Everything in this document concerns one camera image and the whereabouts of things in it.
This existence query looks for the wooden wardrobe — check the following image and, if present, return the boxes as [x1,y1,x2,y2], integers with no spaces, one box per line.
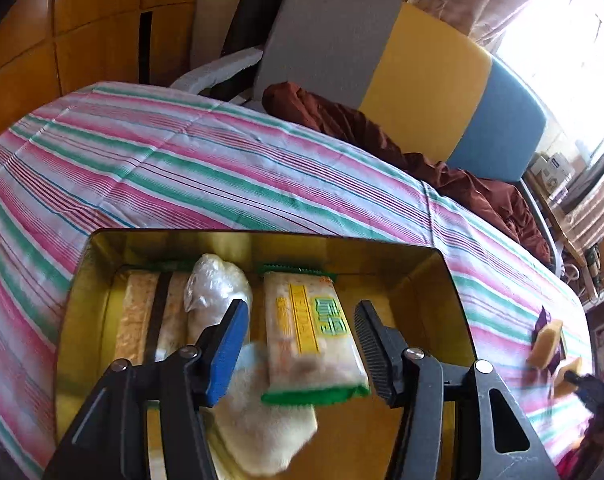
[0,0,205,146]

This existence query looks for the maroon blanket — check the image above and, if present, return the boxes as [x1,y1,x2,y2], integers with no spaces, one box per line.
[262,81,553,266]

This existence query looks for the white carton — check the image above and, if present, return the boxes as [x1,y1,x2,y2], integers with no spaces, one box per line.
[529,152,575,196]

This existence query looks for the yellow sponge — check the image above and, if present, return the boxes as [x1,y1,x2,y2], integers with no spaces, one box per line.
[526,321,565,370]
[553,357,583,390]

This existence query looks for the patterned beige curtain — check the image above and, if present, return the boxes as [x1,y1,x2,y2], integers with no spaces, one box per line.
[564,157,604,247]
[407,0,568,46]

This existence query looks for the white bed rail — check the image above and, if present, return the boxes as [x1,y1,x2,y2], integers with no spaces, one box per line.
[171,46,265,95]

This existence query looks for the wooden desk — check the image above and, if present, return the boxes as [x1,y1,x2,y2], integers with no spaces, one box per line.
[524,170,603,283]

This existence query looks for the red clothing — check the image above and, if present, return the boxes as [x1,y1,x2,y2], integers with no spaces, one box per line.
[557,425,604,480]

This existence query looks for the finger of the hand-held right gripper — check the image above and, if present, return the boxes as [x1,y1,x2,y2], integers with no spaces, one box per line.
[562,370,603,402]

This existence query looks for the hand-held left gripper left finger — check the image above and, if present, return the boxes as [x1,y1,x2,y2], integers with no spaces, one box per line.
[44,299,250,480]

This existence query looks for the orange snack packet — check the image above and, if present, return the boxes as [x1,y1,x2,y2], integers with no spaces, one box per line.
[112,260,197,366]

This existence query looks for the green-edged rice cracker packet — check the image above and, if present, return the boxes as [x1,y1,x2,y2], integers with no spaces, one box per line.
[259,262,371,407]

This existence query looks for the black post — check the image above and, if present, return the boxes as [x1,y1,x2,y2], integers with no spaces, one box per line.
[222,0,303,56]

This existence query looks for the window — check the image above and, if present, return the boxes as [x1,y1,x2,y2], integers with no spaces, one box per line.
[497,0,604,161]

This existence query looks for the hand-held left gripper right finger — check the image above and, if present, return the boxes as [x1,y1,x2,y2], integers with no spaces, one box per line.
[354,301,558,480]

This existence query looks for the grey yellow blue headboard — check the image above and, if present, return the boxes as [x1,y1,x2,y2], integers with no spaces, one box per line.
[254,0,548,183]

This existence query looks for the grey bed rail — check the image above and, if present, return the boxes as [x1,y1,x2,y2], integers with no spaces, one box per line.
[519,180,565,277]

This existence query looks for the white plastic-wrapped bundle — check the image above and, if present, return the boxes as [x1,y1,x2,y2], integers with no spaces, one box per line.
[183,253,253,346]

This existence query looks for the gold tin box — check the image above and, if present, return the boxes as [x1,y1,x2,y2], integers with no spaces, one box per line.
[54,229,479,480]

